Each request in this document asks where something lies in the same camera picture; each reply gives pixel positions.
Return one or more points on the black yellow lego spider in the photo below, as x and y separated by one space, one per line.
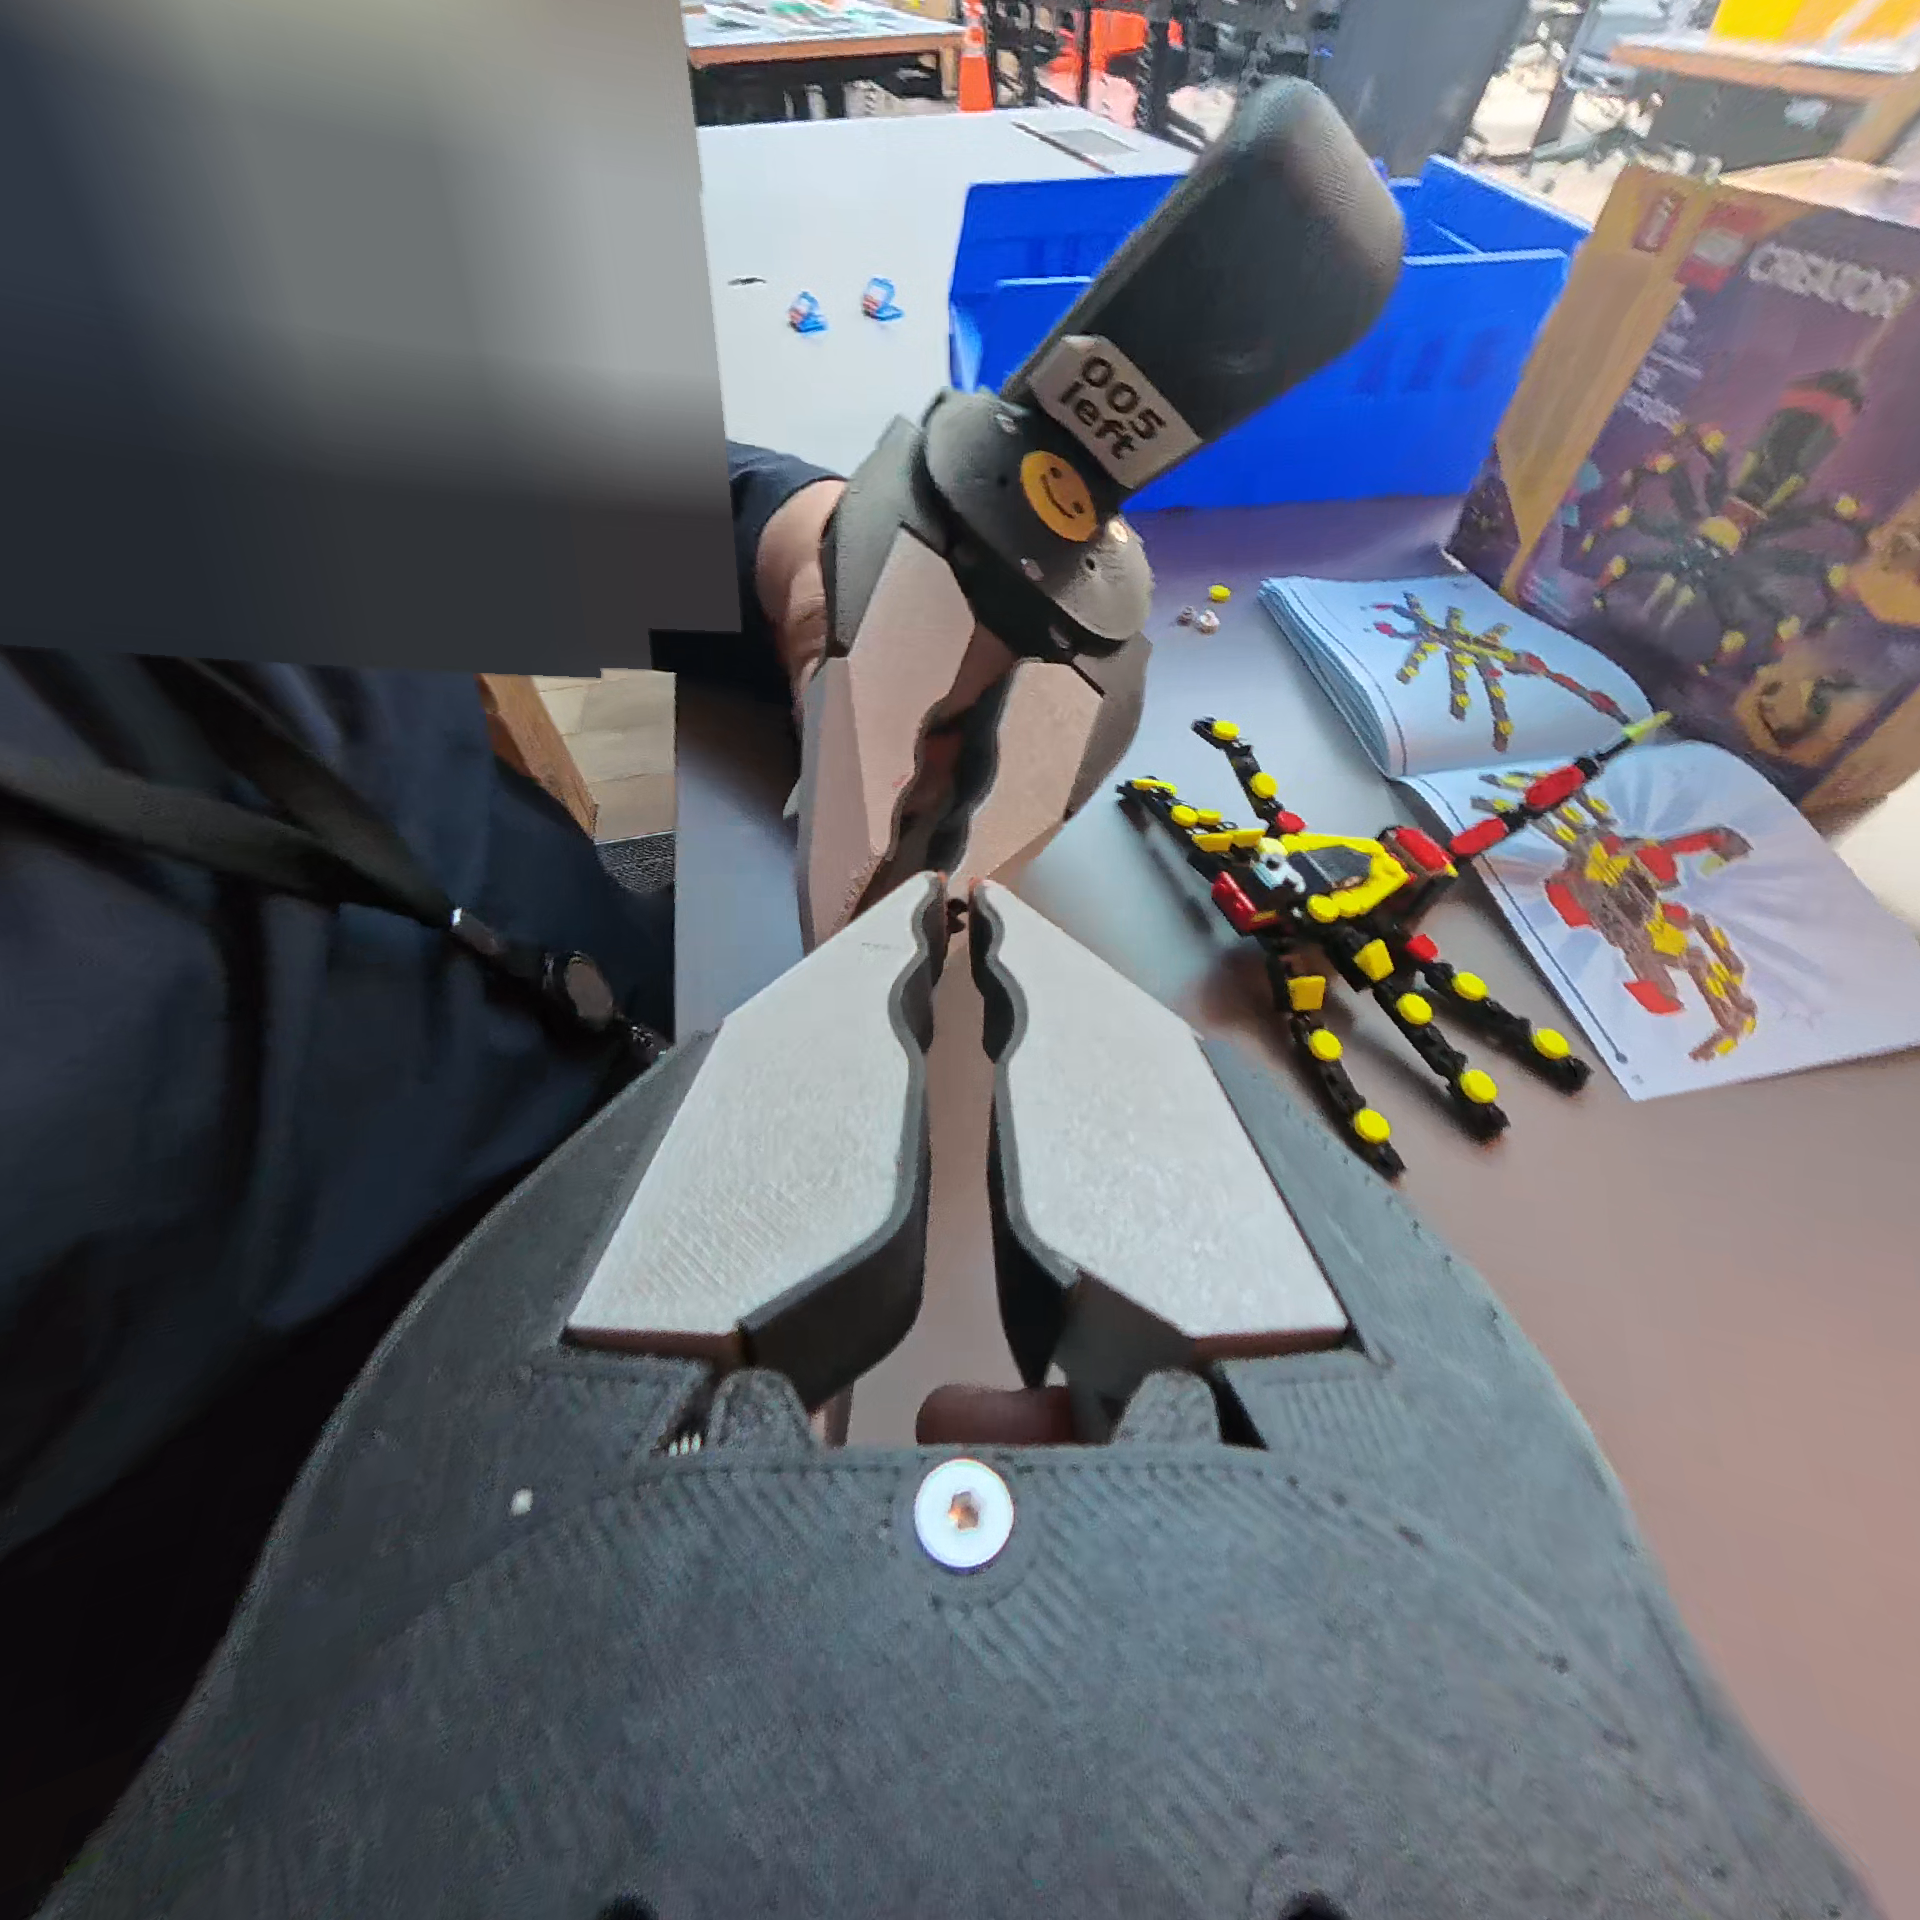
1336 870

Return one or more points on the purple lego set box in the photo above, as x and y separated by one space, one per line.
1724 450

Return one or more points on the person's dark clothed body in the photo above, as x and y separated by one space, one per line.
224 1126

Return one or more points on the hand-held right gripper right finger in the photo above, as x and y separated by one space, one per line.
1155 1184

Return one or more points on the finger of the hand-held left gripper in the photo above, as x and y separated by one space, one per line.
1051 764
870 720

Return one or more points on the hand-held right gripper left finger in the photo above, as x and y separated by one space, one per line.
765 1170

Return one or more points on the open lego instruction booklet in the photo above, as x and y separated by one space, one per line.
1771 902

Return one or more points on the orange traffic cone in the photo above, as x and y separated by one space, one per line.
974 67

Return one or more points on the small blue lego piece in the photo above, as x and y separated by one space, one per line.
883 299
807 312

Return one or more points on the person's left hand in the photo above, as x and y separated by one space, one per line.
792 593

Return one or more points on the person's left forearm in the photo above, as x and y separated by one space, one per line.
780 476

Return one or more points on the large blue plastic bin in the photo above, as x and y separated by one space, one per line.
1426 388

